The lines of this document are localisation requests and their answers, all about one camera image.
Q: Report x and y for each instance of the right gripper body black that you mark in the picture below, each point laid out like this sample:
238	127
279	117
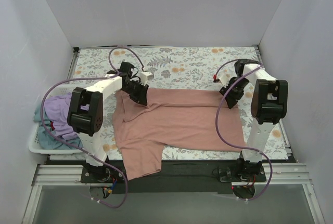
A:
233	95

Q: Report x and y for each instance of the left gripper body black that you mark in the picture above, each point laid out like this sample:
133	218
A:
139	92

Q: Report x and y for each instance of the pink t-shirt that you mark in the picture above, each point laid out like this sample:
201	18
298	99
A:
181	118

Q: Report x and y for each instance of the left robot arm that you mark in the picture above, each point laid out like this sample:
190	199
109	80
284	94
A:
86	112

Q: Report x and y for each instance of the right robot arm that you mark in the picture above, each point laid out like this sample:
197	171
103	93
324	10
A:
268	107

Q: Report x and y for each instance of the floral tablecloth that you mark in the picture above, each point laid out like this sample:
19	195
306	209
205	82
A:
182	68

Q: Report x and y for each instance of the lavender t-shirt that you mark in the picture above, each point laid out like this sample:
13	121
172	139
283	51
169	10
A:
56	109

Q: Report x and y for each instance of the teal blue t-shirt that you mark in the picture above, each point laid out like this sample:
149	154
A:
46	140

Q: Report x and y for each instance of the white plastic laundry basket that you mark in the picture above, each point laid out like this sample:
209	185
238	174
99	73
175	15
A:
34	145

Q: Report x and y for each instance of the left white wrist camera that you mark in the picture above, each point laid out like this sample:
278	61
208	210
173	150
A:
145	76

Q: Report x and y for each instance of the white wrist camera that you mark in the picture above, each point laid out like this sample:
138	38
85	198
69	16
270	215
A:
221	79
145	76

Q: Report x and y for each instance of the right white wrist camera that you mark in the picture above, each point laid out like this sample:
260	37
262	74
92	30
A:
221	79

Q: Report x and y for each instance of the aluminium table edge rail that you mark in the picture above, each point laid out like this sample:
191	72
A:
71	65

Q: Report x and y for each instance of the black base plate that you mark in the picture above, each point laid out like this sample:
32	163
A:
175	176

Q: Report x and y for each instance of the aluminium front frame rail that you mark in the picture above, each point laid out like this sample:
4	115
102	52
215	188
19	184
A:
183	192

